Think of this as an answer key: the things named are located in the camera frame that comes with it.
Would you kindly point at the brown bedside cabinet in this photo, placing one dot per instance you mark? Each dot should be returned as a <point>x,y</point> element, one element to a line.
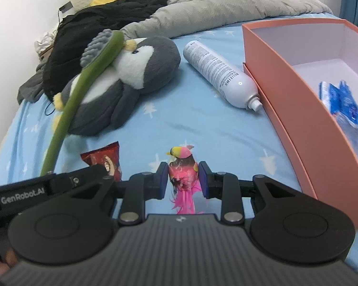
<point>45,54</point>

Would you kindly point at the orange cardboard box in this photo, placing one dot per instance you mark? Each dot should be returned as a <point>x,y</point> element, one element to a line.
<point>286,101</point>

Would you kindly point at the red snack packet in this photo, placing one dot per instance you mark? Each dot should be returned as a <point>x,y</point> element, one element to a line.
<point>107,158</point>

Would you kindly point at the crumpled white cloth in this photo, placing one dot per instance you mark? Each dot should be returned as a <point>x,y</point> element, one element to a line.
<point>46,40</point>

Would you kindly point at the white spray bottle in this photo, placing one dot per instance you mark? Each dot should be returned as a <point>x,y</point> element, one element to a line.
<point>217,71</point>

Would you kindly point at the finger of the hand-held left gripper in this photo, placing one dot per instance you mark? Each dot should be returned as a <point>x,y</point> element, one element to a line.
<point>83,175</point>

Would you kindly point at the light blue printed bed sheet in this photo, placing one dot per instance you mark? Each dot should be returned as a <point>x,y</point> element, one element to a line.
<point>197,131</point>

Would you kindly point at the black clothing pile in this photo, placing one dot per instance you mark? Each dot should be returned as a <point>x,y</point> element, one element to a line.
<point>86,26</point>

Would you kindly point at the light grey duvet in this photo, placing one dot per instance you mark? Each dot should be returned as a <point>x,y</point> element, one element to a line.
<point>226,3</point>

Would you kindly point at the grey penguin plush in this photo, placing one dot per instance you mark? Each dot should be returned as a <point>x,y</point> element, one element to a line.
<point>143,65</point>

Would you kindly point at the clear bag of blue packets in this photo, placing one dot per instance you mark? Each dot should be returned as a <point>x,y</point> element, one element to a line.
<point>346,104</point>

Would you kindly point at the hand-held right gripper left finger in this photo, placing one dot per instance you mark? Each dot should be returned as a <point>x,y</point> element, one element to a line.
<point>162,181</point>

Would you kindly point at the dark grey blanket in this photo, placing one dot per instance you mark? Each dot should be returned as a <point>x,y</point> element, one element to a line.
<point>29,89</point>

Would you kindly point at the pink feathered bird toy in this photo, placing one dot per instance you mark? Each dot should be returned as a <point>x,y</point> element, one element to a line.
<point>182,172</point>

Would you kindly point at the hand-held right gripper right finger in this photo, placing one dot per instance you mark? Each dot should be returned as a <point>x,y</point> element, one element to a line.
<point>203,181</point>

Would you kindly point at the person's left hand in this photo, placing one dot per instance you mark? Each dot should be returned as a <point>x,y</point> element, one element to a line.
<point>6,262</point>

